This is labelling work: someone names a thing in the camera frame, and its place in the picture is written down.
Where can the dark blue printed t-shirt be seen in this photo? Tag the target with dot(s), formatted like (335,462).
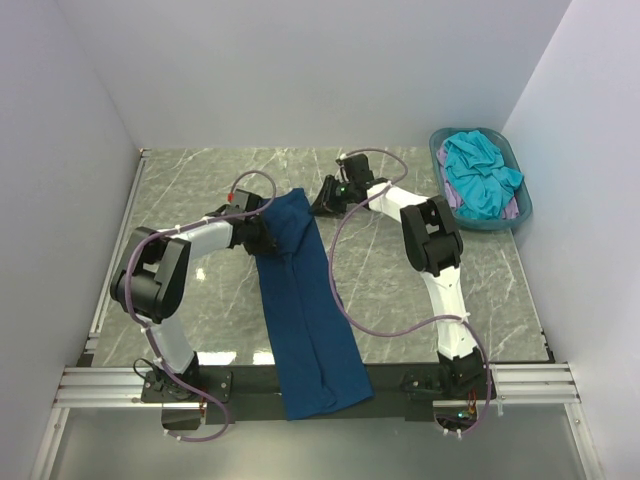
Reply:
(319,366)

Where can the black base crossbar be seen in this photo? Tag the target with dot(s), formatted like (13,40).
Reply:
(190,416)

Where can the aluminium frame rail left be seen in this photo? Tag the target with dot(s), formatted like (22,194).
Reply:
(95,329)

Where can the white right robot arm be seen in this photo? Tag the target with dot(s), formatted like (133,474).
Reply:
(433,245)

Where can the aluminium frame rail front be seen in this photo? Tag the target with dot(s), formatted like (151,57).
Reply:
(503,383)

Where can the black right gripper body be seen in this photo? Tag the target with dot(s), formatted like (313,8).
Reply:
(337,196)

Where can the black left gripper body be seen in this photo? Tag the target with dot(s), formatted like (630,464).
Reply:
(259,239)

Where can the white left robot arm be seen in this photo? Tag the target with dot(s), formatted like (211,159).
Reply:
(150,280)

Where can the teal plastic laundry basket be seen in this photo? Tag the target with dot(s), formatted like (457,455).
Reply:
(521,195)

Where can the turquoise t-shirt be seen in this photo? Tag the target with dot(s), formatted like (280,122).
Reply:
(475,168)

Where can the aluminium frame rail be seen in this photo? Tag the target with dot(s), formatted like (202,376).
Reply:
(95,329)
(503,383)

